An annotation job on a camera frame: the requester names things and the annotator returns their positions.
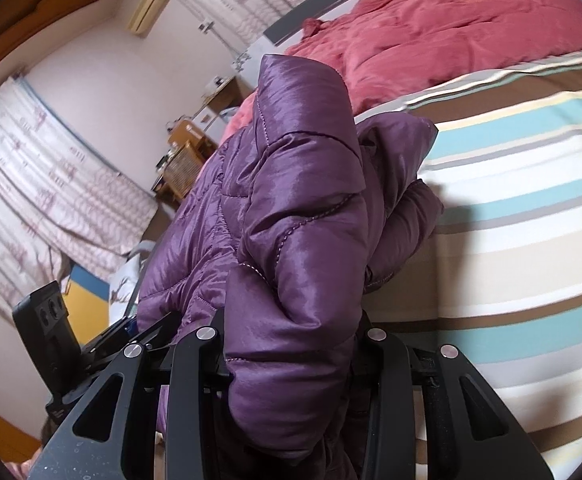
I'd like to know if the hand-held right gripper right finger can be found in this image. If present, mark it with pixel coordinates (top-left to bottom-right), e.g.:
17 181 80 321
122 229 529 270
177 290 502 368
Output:
353 310 554 480

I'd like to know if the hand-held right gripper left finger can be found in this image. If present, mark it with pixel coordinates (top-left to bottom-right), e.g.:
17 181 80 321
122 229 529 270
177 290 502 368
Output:
28 309 232 480

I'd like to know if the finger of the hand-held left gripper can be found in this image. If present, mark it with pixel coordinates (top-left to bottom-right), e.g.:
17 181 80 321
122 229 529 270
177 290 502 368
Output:
82 310 182 368

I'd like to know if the purple quilted down jacket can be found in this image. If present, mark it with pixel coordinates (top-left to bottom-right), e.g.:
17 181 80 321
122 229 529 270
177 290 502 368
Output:
136 54 444 480

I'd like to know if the yellow and blue board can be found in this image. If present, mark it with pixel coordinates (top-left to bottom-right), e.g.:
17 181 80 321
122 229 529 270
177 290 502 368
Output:
68 265 110 346

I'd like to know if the white patterned cloth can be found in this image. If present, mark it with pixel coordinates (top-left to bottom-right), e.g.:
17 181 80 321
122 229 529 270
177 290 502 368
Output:
108 241 152 331

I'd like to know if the pink striped cloth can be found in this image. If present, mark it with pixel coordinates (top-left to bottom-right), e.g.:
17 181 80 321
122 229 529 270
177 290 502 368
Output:
3 457 39 480

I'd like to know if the pink patterned wardrobe curtain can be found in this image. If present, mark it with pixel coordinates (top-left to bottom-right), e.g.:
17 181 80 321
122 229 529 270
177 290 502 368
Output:
0 77 159 306

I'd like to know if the rattan wooden cabinet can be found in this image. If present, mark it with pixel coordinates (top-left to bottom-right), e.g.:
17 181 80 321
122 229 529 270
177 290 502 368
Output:
152 119 218 206

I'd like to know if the striped bed sheet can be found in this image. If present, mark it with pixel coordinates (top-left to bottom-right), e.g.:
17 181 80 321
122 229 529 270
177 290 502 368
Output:
356 42 582 480

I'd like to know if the wooden nightstand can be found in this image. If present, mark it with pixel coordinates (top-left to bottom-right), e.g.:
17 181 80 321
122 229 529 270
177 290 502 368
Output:
203 76 244 121

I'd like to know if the brown wooden wardrobe top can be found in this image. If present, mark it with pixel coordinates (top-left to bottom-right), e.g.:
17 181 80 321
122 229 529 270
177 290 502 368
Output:
0 0 146 106

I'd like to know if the beige air conditioner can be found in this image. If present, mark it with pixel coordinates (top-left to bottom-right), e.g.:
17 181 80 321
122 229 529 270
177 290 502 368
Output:
126 0 172 37

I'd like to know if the red comforter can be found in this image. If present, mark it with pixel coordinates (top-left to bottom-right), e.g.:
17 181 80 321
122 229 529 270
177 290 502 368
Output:
221 0 582 136

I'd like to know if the grey and white headboard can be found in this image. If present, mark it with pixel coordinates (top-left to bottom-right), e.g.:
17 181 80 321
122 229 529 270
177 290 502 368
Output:
233 0 472 68

